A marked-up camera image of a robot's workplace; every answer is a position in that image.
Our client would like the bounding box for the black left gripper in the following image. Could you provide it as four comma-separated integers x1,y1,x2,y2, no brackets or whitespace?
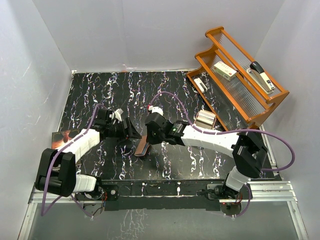
106,117,141,146

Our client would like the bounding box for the pink leather card holder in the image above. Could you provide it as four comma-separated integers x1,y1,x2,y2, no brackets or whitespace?
134,135,150,157

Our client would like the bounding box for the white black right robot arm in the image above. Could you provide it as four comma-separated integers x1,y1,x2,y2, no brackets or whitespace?
145,112,268,199

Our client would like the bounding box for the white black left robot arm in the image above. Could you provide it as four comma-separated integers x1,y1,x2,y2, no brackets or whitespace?
35,104,142,200

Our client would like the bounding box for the beige card tray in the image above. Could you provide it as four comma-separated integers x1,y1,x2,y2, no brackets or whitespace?
194,110,217,130

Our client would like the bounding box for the white card stack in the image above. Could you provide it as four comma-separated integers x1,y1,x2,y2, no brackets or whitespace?
196,110,216,126

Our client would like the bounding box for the small white stapler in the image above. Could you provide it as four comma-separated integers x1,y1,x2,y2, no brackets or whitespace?
194,77,208,93

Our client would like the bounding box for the white staples box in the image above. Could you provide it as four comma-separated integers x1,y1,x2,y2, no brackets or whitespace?
213,61,238,81

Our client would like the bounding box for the orange wooden shelf rack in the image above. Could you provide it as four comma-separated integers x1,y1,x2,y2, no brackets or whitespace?
186,26,289,131

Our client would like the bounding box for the black beige stapler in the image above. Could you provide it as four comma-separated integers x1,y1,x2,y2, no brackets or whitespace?
246,61,276,95

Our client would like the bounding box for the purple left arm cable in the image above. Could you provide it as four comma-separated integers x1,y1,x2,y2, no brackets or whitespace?
40,103,108,218

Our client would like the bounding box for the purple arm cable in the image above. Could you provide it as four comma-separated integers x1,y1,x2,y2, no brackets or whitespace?
149,91,296,217
40,103,108,218

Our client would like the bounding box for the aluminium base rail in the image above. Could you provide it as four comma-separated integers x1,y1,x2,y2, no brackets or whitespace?
18,179,309,240

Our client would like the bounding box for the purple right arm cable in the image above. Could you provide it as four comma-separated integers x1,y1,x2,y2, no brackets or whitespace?
149,91,296,217

